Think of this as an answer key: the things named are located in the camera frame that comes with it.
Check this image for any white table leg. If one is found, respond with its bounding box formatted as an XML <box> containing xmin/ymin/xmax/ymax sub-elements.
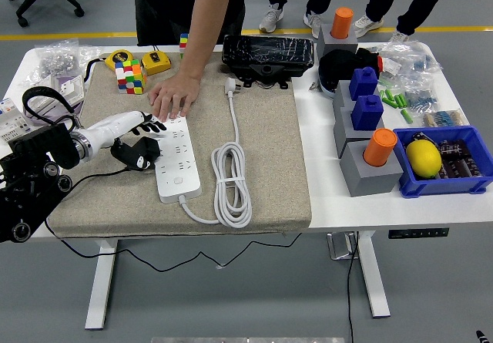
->
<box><xmin>84</xmin><ymin>237</ymin><xmax>119</xmax><ymax>331</ymax></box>
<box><xmin>356</xmin><ymin>230</ymin><xmax>392</xmax><ymax>319</ymax></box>

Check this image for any thin black adapter cord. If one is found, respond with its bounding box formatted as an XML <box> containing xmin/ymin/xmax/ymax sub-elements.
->
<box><xmin>44</xmin><ymin>166</ymin><xmax>304</xmax><ymax>273</ymax></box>

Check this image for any grey holder block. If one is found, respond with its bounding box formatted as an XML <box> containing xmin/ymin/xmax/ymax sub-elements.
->
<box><xmin>333</xmin><ymin>106</ymin><xmax>386</xmax><ymax>159</ymax></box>
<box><xmin>332</xmin><ymin>79</ymin><xmax>357</xmax><ymax>117</ymax></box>
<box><xmin>339</xmin><ymin>139</ymin><xmax>404</xmax><ymax>198</ymax></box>
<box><xmin>316</xmin><ymin>23</ymin><xmax>359</xmax><ymax>57</ymax></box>

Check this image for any clear bag of blue resistors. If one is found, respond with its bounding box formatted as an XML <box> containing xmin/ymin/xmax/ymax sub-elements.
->
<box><xmin>400</xmin><ymin>82</ymin><xmax>440</xmax><ymax>113</ymax></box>

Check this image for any round yellow tape measure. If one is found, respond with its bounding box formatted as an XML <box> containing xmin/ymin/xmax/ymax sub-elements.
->
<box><xmin>84</xmin><ymin>49</ymin><xmax>134</xmax><ymax>89</ymax></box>

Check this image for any white circuit breaker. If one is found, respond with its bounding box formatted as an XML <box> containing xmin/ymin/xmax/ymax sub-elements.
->
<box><xmin>0</xmin><ymin>98</ymin><xmax>32</xmax><ymax>144</ymax></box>

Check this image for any grey-brown fabric mat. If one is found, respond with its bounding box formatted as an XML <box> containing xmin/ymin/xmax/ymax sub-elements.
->
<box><xmin>47</xmin><ymin>52</ymin><xmax>314</xmax><ymax>239</ymax></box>

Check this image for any clear bag of screws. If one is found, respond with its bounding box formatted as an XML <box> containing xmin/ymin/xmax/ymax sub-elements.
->
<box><xmin>34</xmin><ymin>39</ymin><xmax>80</xmax><ymax>78</ymax></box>

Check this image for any blue square peg block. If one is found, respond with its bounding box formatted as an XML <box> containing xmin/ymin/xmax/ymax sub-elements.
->
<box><xmin>348</xmin><ymin>66</ymin><xmax>379</xmax><ymax>102</ymax></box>
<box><xmin>350</xmin><ymin>95</ymin><xmax>385</xmax><ymax>132</ymax></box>

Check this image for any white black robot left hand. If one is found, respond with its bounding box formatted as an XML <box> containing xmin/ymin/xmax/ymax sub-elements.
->
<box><xmin>89</xmin><ymin>110</ymin><xmax>169</xmax><ymax>170</ymax></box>

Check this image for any white power strip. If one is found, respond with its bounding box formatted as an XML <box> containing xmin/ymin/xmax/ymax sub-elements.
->
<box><xmin>148</xmin><ymin>115</ymin><xmax>203</xmax><ymax>204</ymax></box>

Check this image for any purple tray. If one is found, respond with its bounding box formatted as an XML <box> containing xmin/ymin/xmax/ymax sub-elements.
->
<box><xmin>22</xmin><ymin>73</ymin><xmax>86</xmax><ymax>125</ymax></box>

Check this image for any brown capacitor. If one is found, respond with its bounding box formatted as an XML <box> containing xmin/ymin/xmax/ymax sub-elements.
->
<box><xmin>438</xmin><ymin>160</ymin><xmax>463</xmax><ymax>180</ymax></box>
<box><xmin>438</xmin><ymin>140</ymin><xmax>473</xmax><ymax>161</ymax></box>
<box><xmin>460</xmin><ymin>156</ymin><xmax>485</xmax><ymax>178</ymax></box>

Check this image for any black metal clip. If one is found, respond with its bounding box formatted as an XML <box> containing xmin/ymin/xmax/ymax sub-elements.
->
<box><xmin>411</xmin><ymin>131</ymin><xmax>438</xmax><ymax>146</ymax></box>

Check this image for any square yellow tape measure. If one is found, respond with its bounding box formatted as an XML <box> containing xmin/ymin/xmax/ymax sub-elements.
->
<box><xmin>140</xmin><ymin>45</ymin><xmax>173</xmax><ymax>76</ymax></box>

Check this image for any person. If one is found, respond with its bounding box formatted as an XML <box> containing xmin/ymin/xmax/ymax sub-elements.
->
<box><xmin>259</xmin><ymin>0</ymin><xmax>340</xmax><ymax>39</ymax></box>
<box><xmin>353</xmin><ymin>0</ymin><xmax>459</xmax><ymax>44</ymax></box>
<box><xmin>129</xmin><ymin>0</ymin><xmax>247</xmax><ymax>47</ymax></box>

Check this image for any silver box under table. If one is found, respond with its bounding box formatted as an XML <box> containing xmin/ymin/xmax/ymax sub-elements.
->
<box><xmin>327</xmin><ymin>231</ymin><xmax>360</xmax><ymax>261</ymax></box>

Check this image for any white power cord with plug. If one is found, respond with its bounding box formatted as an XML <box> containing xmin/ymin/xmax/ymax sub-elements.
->
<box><xmin>179</xmin><ymin>76</ymin><xmax>254</xmax><ymax>229</ymax></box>

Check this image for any blue plastic bin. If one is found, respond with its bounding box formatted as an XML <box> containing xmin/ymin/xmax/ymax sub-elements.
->
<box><xmin>392</xmin><ymin>125</ymin><xmax>493</xmax><ymax>200</ymax></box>

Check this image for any clear bag of tan resistors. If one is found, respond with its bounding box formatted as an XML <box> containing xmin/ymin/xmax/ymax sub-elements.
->
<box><xmin>421</xmin><ymin>108</ymin><xmax>470</xmax><ymax>129</ymax></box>

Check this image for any black hanging cable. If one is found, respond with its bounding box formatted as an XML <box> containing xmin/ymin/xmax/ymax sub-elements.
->
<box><xmin>345</xmin><ymin>231</ymin><xmax>361</xmax><ymax>343</ymax></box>

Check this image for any person's left hand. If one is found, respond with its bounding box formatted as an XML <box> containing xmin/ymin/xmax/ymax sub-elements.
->
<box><xmin>147</xmin><ymin>72</ymin><xmax>202</xmax><ymax>123</ymax></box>

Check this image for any black power adapter plug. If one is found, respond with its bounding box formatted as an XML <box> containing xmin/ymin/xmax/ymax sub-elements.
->
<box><xmin>110</xmin><ymin>136</ymin><xmax>167</xmax><ymax>171</ymax></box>

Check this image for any black table control panel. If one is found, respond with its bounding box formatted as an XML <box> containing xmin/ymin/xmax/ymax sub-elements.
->
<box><xmin>387</xmin><ymin>227</ymin><xmax>450</xmax><ymax>240</ymax></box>

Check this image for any orange cylinder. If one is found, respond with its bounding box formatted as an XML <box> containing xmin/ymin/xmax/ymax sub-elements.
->
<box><xmin>330</xmin><ymin>6</ymin><xmax>355</xmax><ymax>40</ymax></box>
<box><xmin>362</xmin><ymin>128</ymin><xmax>398</xmax><ymax>167</ymax></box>

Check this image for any black plastic-wrapped tray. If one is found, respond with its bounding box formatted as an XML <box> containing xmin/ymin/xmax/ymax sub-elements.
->
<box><xmin>221</xmin><ymin>34</ymin><xmax>315</xmax><ymax>89</ymax></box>

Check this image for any yellow lemon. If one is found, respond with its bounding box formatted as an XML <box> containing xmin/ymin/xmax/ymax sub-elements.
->
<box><xmin>405</xmin><ymin>139</ymin><xmax>443</xmax><ymax>179</ymax></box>

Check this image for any large clear bag of resistors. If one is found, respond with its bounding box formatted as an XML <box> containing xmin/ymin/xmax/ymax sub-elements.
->
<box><xmin>379</xmin><ymin>39</ymin><xmax>443</xmax><ymax>86</ymax></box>

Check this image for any black cloth cap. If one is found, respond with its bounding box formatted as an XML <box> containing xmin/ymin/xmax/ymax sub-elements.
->
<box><xmin>317</xmin><ymin>48</ymin><xmax>383</xmax><ymax>92</ymax></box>

